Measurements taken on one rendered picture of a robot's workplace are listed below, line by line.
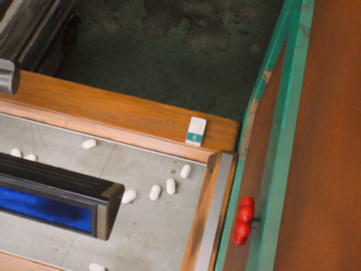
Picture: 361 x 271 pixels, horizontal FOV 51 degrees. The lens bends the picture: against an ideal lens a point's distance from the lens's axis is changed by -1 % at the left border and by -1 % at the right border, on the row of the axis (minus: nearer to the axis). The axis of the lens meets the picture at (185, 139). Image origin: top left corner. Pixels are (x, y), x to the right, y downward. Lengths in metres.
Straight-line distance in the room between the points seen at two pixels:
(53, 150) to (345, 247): 0.81
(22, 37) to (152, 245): 1.06
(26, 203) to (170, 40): 1.54
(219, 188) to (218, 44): 1.31
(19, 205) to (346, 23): 0.44
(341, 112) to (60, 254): 0.73
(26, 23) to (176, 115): 0.91
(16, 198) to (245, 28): 1.69
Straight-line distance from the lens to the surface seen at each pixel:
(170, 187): 0.84
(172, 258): 0.83
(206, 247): 0.72
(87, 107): 0.93
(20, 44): 1.62
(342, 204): 0.20
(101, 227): 0.51
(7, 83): 0.82
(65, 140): 0.94
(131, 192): 0.84
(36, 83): 1.00
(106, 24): 2.08
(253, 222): 0.34
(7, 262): 0.88
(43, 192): 0.51
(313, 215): 0.24
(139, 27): 2.04
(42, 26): 1.68
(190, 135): 0.86
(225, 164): 0.76
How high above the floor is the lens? 1.57
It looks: 67 degrees down
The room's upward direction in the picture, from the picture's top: 3 degrees clockwise
